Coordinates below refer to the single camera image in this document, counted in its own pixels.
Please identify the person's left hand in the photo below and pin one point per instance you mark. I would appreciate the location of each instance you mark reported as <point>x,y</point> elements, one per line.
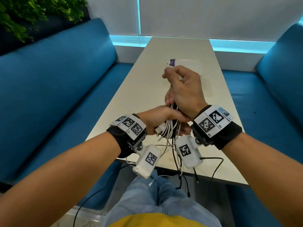
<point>153,118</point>

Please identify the person's right hand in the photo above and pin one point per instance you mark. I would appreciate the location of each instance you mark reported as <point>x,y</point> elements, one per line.
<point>189,92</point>

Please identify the white mini drawer box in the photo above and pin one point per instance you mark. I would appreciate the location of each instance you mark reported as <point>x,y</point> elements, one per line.
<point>189,63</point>

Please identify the person's right forearm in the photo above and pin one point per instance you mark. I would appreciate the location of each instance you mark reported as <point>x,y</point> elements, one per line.
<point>265,177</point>

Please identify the person's left forearm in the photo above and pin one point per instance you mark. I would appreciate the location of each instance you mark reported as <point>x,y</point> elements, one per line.
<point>59,177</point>

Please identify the dark planter box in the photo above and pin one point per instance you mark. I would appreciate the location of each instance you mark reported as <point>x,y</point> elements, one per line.
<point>54,23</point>

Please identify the purple sticker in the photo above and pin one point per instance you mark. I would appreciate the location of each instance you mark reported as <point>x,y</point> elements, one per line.
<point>172,62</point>

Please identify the black marker wristband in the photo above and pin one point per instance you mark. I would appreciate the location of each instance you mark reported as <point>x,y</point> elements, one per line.
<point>227,137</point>
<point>118,139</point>

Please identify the white charger on floor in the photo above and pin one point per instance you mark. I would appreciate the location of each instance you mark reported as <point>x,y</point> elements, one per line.
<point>213,158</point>

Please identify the blue jeans legs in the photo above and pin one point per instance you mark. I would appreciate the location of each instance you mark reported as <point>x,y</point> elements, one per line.
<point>142,198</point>

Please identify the white roller blind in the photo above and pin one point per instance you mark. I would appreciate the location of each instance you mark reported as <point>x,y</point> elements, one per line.
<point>113,14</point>
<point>225,16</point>

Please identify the blue sofa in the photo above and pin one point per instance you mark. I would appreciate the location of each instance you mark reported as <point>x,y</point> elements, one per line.
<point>47,92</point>
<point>272,104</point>

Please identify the yellow shirt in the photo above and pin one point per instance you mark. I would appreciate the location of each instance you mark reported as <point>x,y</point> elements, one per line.
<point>153,221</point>

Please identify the green plant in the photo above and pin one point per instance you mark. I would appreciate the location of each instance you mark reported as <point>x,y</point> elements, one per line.
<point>23,11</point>

